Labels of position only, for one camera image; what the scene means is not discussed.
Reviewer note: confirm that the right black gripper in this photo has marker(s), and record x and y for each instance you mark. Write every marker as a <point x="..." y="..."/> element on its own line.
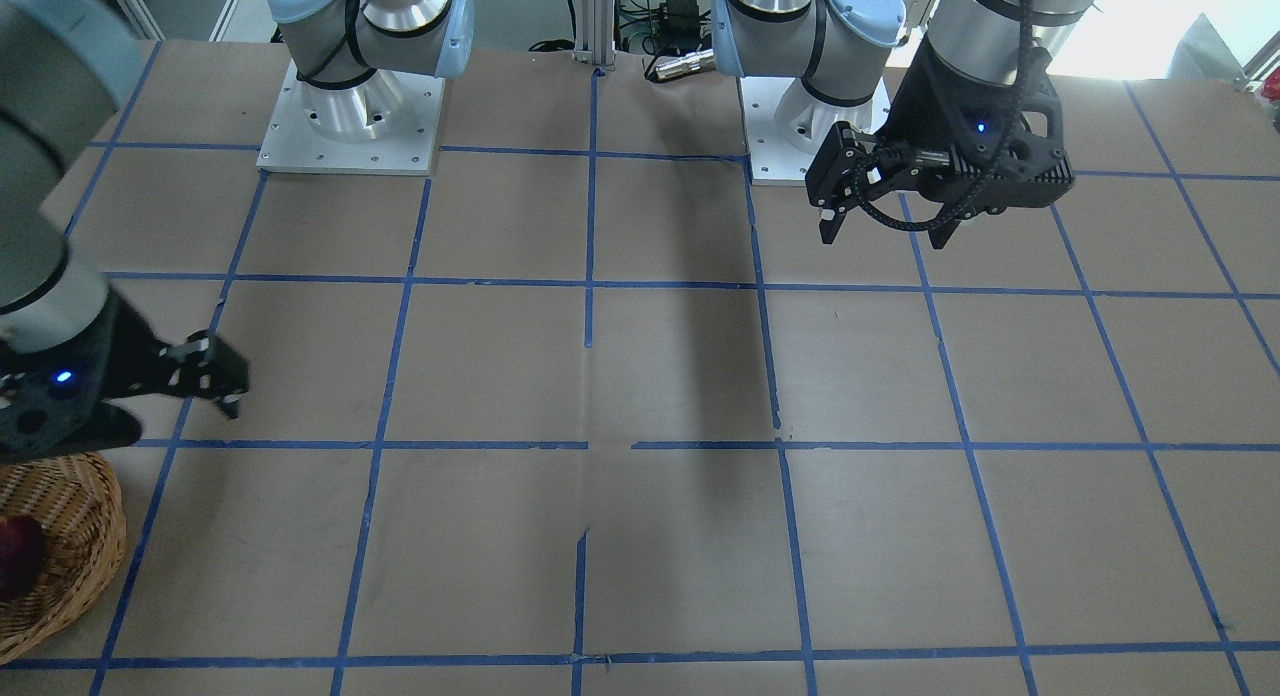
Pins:
<point x="122" y="358"/>

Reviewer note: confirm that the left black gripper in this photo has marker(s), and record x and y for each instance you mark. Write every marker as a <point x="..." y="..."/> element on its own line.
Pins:
<point x="922" y="111"/>

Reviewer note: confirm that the dark red apple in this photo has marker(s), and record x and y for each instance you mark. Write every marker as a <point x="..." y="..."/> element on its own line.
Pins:
<point x="23" y="548"/>

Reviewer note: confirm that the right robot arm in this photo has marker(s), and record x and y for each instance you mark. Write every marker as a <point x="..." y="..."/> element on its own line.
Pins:
<point x="69" y="65"/>

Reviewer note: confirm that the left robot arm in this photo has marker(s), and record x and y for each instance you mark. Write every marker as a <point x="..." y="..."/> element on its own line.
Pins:
<point x="839" y="48"/>

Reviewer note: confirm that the wicker basket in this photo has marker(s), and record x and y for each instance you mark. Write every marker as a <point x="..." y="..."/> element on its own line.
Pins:
<point x="78" y="502"/>

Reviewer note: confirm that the silver metal cylinder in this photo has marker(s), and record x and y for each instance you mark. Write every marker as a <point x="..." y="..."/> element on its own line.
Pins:
<point x="667" y="68"/>

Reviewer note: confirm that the black power adapter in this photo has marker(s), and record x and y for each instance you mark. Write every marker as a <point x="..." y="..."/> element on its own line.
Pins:
<point x="678" y="18"/>

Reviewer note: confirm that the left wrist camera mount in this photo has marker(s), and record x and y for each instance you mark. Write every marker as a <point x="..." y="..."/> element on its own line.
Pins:
<point x="1026" y="151"/>

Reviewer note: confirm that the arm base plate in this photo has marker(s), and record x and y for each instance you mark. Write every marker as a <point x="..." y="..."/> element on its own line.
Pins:
<point x="386" y="126"/>
<point x="784" y="125"/>

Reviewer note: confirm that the aluminium frame post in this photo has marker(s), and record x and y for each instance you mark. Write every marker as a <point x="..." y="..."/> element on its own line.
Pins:
<point x="593" y="33"/>

